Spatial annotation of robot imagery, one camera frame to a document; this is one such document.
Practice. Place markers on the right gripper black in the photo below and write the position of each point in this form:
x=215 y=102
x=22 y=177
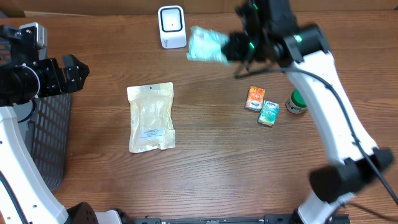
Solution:
x=231 y=52

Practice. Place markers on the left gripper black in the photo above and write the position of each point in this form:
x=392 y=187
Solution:
x=58 y=84

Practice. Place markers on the teal wet wipes pack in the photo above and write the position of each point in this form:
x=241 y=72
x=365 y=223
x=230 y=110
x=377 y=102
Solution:
x=205 y=45

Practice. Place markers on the orange Kleenex tissue pack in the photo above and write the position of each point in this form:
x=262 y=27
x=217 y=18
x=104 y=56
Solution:
x=255 y=98

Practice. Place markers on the teal white tissue pack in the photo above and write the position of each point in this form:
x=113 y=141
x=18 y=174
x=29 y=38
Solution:
x=268 y=113

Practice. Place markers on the green lid jar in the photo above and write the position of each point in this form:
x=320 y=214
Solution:
x=295 y=103

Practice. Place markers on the beige foil pouch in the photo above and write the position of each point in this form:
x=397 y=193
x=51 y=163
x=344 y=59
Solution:
x=150 y=117

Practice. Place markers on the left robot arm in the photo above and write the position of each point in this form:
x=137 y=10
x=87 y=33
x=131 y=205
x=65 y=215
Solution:
x=25 y=198

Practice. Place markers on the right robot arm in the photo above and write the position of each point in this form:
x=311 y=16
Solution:
x=271 y=32

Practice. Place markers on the white barcode scanner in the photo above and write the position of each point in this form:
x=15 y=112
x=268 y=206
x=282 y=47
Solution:
x=172 y=27

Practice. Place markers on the grey plastic basket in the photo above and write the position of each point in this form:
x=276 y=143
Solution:
x=44 y=125

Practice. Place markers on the cardboard back wall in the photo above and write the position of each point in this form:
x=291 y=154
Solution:
x=19 y=8

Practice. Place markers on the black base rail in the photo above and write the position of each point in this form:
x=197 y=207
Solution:
x=211 y=220

